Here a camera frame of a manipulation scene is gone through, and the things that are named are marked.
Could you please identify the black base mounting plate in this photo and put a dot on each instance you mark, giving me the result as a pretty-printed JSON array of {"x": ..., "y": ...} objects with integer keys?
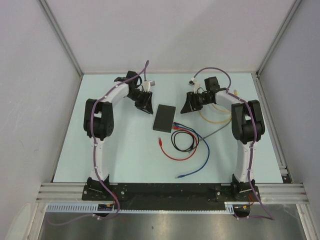
[{"x": 168, "y": 196}]

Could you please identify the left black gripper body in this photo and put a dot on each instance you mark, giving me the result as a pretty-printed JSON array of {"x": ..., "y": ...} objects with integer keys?
[{"x": 142, "y": 99}]

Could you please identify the black network switch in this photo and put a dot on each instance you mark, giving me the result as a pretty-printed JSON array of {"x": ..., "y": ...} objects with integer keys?
[{"x": 164, "y": 118}]

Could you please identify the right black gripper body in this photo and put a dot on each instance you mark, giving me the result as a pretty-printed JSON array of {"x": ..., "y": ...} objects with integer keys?
[{"x": 199, "y": 100}]

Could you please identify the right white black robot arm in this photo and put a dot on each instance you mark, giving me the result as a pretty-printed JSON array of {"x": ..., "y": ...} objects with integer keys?
[{"x": 247, "y": 126}]

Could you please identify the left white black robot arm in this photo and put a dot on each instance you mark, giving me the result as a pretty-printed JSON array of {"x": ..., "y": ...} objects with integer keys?
[{"x": 99, "y": 121}]

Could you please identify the aluminium frame rail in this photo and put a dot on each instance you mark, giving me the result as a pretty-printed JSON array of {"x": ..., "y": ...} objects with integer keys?
[{"x": 268, "y": 193}]

